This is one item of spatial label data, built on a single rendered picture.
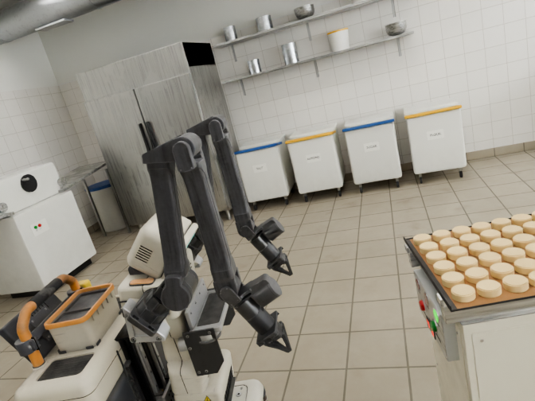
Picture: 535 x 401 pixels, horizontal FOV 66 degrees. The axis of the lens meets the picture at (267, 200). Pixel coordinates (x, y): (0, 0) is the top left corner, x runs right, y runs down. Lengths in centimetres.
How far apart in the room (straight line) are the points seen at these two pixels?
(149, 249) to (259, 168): 362
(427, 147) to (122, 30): 405
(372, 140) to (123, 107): 280
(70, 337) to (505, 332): 123
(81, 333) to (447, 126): 389
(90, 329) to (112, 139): 391
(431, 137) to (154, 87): 300
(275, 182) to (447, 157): 187
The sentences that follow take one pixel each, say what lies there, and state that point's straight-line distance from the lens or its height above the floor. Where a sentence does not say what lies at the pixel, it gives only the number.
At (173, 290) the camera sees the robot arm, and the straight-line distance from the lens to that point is 109.
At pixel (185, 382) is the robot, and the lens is 146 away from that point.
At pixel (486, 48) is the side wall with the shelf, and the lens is 523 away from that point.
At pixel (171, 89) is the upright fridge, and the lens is 470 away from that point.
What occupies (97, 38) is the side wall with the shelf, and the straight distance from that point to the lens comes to 623.
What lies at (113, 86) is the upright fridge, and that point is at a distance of 511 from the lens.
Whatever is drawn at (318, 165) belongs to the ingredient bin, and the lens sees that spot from 464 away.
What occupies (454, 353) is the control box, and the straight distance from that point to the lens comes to 119.
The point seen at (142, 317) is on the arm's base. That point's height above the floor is 97.
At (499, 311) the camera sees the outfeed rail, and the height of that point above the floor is 85.
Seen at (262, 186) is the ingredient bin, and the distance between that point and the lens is 484.
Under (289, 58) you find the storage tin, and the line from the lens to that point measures 495.
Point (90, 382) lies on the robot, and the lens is 137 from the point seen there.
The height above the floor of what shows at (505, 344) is 77.
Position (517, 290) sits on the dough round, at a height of 91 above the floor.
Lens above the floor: 148
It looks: 16 degrees down
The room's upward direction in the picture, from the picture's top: 15 degrees counter-clockwise
